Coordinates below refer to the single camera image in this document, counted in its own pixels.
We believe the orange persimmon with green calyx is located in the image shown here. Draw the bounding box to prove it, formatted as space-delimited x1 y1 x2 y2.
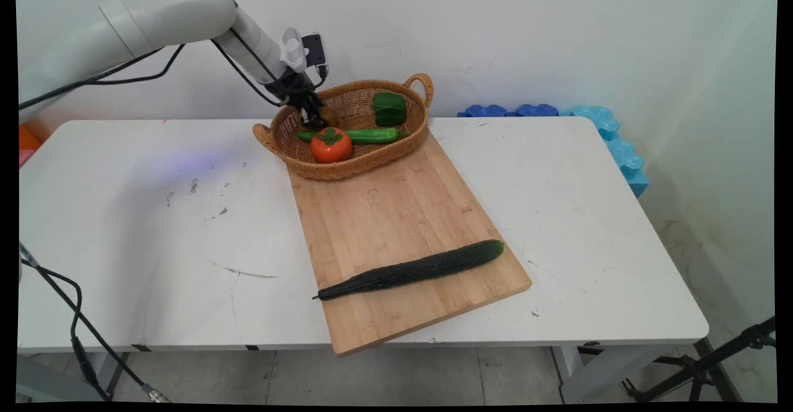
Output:
310 127 353 164

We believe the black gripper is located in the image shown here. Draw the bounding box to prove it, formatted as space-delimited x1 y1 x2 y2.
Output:
266 70 330 131

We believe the light blue foam mat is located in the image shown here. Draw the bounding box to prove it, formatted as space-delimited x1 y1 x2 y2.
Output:
558 105 650 199

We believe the long green chili pepper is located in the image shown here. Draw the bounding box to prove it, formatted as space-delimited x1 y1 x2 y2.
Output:
296 127 410 146

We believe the green bell pepper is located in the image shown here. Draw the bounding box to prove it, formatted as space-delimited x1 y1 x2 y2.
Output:
372 91 408 128

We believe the bamboo cutting board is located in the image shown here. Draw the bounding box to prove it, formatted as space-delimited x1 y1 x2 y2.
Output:
287 128 533 358

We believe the dark blue foam piece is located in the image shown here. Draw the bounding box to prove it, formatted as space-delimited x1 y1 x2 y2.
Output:
457 104 509 118
514 103 559 118

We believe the orange box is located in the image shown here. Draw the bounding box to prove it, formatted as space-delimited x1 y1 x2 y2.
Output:
19 123 43 152

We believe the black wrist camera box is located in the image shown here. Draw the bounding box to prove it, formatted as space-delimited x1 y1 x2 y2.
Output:
301 33 330 79

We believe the dark green cucumber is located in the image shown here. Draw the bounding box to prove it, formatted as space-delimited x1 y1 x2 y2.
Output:
312 239 506 302

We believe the white table leg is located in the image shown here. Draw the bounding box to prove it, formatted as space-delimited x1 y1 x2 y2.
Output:
87 351 131 400
551 344 682 404

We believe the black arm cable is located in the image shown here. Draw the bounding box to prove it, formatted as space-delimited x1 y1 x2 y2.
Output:
209 0 329 109
19 43 188 113

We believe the black tripod stand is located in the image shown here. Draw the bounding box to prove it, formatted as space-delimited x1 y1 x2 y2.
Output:
621 316 777 403

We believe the woven wicker basket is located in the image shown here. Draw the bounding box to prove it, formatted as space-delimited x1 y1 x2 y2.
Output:
252 73 435 181

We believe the black floor cable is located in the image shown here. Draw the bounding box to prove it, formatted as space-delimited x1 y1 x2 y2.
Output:
19 241 172 404

